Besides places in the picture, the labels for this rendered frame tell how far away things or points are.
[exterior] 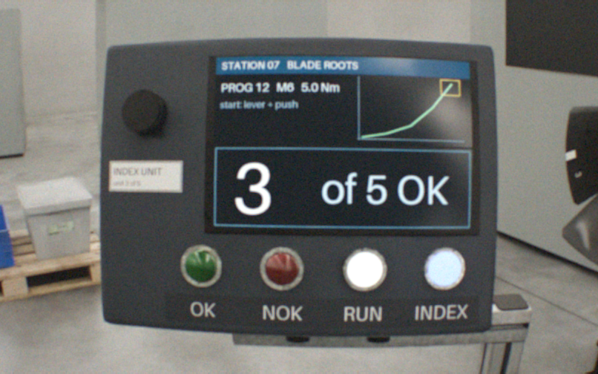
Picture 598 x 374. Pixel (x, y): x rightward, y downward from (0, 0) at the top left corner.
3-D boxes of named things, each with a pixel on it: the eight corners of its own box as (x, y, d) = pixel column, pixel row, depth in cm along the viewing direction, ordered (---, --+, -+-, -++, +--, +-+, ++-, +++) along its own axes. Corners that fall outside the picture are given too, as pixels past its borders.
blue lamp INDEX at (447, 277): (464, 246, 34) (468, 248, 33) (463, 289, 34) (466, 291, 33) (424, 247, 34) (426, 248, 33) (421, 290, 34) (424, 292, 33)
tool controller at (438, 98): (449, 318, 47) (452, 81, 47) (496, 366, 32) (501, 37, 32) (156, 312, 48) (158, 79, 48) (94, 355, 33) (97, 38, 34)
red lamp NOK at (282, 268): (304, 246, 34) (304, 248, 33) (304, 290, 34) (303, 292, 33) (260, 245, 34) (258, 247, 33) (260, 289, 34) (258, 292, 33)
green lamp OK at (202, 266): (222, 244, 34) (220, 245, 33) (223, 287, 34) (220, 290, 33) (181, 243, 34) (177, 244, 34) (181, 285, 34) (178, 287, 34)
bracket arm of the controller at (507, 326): (516, 324, 44) (521, 293, 43) (526, 341, 41) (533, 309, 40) (237, 327, 45) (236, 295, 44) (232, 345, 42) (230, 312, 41)
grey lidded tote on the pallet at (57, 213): (80, 224, 348) (74, 176, 340) (99, 252, 299) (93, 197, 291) (21, 233, 326) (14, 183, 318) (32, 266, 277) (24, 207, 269)
